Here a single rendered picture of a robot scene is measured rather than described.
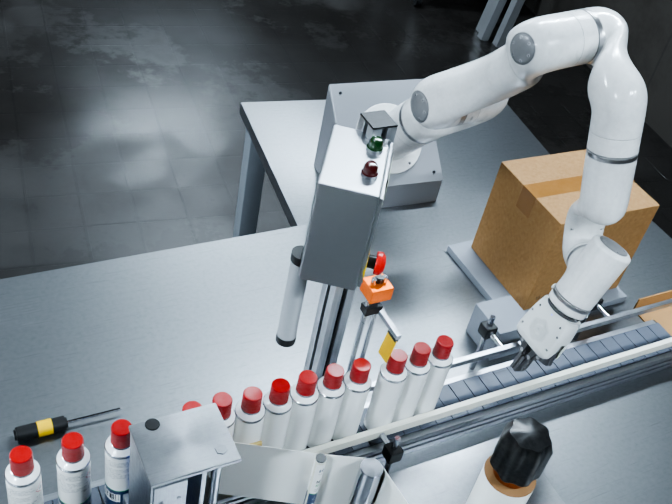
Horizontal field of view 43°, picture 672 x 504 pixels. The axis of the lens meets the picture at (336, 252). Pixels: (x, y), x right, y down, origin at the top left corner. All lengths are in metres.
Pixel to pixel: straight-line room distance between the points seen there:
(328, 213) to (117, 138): 2.69
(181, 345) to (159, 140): 2.14
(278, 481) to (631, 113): 0.86
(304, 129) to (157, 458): 1.46
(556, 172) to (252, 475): 1.06
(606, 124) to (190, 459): 0.89
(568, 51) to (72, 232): 2.24
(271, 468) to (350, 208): 0.46
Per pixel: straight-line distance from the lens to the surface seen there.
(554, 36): 1.60
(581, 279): 1.71
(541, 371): 1.94
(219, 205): 3.55
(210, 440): 1.31
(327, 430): 1.60
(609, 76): 1.56
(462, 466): 1.71
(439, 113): 1.89
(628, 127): 1.57
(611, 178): 1.60
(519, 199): 2.04
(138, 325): 1.89
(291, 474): 1.47
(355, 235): 1.28
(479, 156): 2.63
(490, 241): 2.16
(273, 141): 2.48
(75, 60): 4.46
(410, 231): 2.25
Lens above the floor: 2.20
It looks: 40 degrees down
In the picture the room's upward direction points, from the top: 13 degrees clockwise
